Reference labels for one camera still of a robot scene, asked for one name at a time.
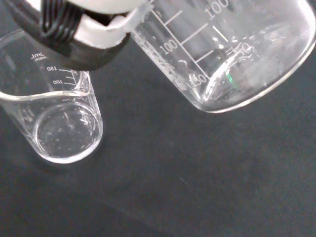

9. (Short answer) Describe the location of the black bench cloth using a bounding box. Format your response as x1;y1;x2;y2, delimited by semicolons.
0;0;316;237

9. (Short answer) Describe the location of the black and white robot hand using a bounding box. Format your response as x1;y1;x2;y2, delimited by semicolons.
4;0;154;72

